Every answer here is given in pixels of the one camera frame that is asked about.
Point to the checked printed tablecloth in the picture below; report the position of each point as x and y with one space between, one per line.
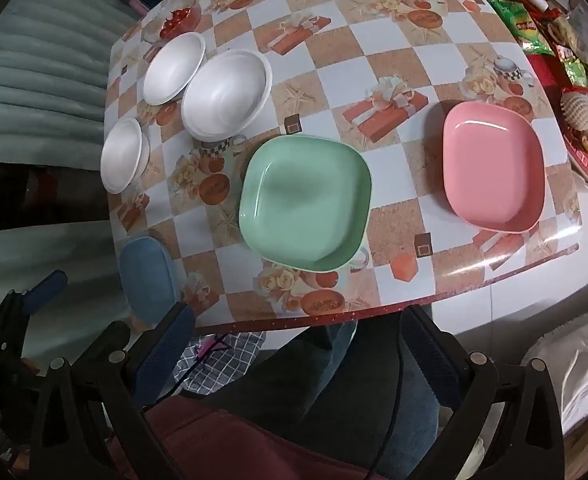
324 60

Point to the clear glass bowl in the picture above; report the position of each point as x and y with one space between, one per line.
152 31

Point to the white plastic bag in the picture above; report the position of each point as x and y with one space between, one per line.
584 370

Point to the green square plate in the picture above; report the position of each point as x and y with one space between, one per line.
299 200

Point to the fruit in white foam net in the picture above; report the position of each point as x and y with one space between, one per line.
581 111

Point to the pale grey curtain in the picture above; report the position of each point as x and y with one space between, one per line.
48 60

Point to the person's blue jeans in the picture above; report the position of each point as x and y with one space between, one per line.
324 375

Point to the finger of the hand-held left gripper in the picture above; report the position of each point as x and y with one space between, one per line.
48 286

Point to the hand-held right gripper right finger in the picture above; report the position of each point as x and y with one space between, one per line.
430 347

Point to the pile of cherry tomatoes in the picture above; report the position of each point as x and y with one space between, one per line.
174 19

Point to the person's maroon shirt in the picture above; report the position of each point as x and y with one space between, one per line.
198 440

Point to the large white bowl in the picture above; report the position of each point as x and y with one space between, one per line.
223 95

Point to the white plate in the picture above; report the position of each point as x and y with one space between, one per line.
121 157

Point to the grey checked cloth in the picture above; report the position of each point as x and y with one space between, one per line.
223 352

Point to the medium white bowl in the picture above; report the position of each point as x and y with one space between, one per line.
171 70

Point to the pink square plate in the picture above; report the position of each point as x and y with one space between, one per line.
489 160

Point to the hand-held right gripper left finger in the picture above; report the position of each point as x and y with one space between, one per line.
167 341

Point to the small green snack packet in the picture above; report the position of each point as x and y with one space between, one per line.
576 72

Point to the blue square plate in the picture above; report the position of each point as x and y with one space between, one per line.
143 275

